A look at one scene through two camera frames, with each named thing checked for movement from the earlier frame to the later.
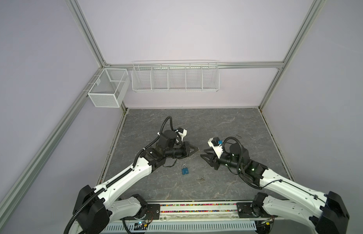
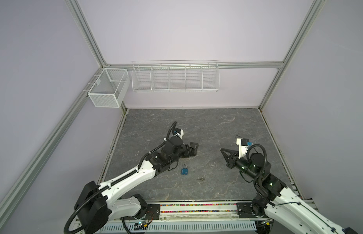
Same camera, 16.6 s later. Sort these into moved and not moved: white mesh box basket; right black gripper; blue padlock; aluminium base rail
Moved: right black gripper
Not moved: white mesh box basket; aluminium base rail; blue padlock
